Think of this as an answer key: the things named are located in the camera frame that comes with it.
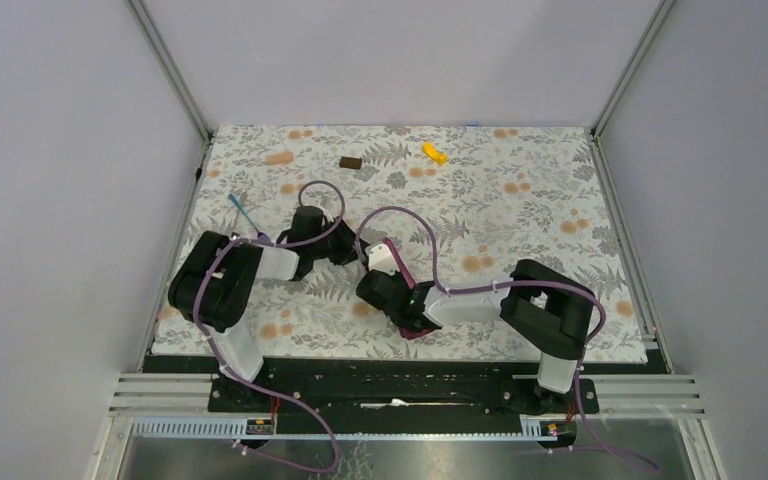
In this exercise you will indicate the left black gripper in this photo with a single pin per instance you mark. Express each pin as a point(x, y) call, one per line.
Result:
point(349, 244)

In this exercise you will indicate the left aluminium frame post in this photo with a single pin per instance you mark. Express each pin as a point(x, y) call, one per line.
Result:
point(164, 57)

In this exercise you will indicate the purple cloth napkin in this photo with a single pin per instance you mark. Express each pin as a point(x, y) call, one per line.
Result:
point(403, 269)

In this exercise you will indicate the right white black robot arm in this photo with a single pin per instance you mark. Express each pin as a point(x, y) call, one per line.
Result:
point(555, 314)

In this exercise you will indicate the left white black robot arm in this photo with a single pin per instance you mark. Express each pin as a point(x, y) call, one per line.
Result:
point(212, 287)

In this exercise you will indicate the aluminium frame post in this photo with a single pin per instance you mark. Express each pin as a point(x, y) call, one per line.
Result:
point(644, 44)
point(164, 57)

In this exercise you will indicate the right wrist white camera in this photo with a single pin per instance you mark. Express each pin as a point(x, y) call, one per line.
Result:
point(381, 258)

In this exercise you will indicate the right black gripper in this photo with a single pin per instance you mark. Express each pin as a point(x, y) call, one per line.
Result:
point(398, 277)

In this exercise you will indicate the right aluminium frame post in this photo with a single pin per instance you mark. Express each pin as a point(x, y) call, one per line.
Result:
point(644, 44)

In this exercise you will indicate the orange toy block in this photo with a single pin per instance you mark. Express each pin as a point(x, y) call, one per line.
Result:
point(284, 157)

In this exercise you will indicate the brown toy block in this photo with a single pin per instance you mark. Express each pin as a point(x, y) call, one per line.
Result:
point(352, 163)

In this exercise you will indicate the yellow toy piece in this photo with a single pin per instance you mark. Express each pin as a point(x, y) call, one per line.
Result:
point(433, 154)

